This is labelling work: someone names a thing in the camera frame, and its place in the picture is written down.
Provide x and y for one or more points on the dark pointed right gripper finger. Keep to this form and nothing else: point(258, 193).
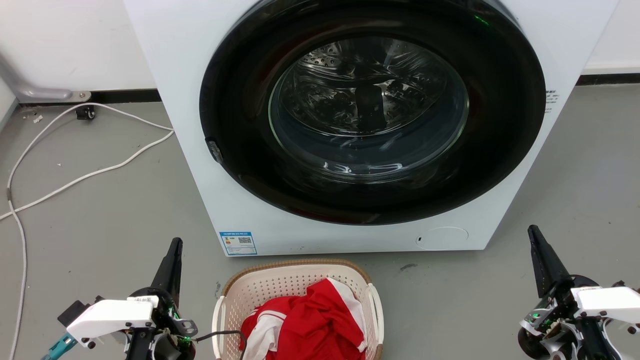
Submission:
point(547, 267)
point(597, 342)

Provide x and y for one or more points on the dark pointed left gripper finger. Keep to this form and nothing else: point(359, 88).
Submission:
point(169, 272)
point(140, 347)

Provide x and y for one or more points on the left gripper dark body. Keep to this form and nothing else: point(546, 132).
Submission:
point(172, 332)

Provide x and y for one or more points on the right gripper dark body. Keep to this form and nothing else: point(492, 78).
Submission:
point(555, 310)

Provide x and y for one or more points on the beige perforated laundry basket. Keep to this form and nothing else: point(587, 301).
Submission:
point(260, 290)

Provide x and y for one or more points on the blue energy label sticker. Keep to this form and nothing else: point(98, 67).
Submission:
point(238, 243)

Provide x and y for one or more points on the teal plastic piece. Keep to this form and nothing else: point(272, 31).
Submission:
point(59, 347)

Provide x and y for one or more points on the red and white garment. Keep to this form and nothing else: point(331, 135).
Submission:
point(320, 325)

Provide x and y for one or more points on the black round washer door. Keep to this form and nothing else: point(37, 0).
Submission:
point(500, 125)

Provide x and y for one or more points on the small black caster wheel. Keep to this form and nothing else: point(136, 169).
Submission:
point(85, 113)

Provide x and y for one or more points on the white front-load washing machine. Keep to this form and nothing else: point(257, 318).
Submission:
point(190, 75)

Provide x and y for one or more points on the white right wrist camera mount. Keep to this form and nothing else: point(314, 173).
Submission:
point(607, 301)

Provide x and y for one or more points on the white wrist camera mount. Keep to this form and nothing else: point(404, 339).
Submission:
point(607, 301)
point(110, 316)

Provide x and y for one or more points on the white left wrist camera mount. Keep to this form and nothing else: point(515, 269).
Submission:
point(110, 316)

